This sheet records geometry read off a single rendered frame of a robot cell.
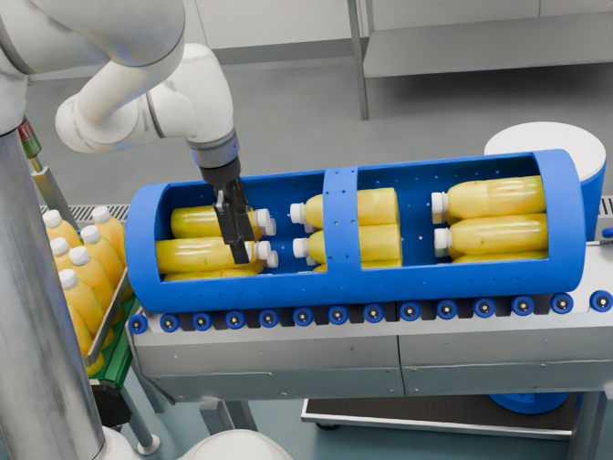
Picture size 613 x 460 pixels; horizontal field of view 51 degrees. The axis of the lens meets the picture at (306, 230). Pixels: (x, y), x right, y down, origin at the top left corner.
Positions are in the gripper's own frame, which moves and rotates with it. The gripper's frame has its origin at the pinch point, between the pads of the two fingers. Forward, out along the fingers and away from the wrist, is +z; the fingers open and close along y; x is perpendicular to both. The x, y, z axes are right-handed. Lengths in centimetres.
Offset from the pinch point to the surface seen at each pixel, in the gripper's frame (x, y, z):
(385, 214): -29.2, 2.0, -2.3
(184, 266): 12.4, -3.3, 3.3
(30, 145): 63, 40, -4
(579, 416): -75, 10, 79
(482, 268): -46.5, -8.4, 3.8
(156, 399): 64, 39, 107
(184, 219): 14.4, 8.6, 0.2
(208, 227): 9.2, 7.4, 2.0
